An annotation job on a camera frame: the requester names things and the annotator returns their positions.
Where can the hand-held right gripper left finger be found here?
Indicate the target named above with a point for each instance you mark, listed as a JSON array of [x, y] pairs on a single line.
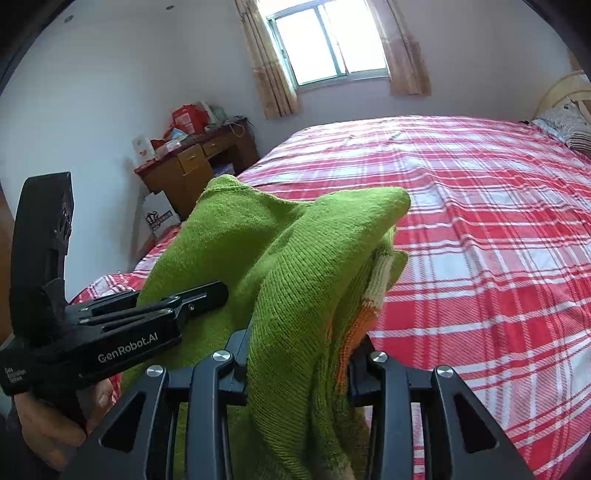
[[238, 350]]

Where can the green knitted sweater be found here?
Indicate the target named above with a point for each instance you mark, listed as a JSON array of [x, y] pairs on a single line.
[[277, 267]]

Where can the person's left hand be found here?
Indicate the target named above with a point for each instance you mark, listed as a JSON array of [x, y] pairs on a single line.
[[46, 429]]

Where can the window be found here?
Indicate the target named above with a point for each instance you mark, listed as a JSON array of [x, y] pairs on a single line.
[[328, 41]]

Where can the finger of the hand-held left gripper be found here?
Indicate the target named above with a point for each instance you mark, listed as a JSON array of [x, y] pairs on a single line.
[[203, 295]]

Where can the red plaid bed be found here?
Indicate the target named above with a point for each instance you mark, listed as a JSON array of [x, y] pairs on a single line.
[[485, 230]]

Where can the white box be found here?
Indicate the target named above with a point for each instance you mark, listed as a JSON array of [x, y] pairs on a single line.
[[142, 151]]

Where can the floral pillow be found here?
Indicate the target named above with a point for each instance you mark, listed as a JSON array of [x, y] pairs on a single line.
[[558, 120]]

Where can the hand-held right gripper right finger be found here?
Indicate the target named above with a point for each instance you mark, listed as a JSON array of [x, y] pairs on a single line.
[[359, 383]]

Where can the white paper bag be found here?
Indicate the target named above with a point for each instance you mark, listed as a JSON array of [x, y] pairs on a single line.
[[154, 221]]

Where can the cream bed headboard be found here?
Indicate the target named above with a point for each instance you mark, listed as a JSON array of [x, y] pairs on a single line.
[[561, 90]]

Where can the red bag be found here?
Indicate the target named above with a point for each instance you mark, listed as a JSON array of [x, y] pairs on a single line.
[[187, 121]]

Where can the wooden desk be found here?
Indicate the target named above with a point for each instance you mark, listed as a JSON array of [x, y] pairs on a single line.
[[184, 180]]

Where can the striped pillow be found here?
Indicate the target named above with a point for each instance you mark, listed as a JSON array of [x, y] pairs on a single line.
[[581, 138]]

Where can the beige curtain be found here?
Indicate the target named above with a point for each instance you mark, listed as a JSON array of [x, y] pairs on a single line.
[[404, 55], [270, 69]]

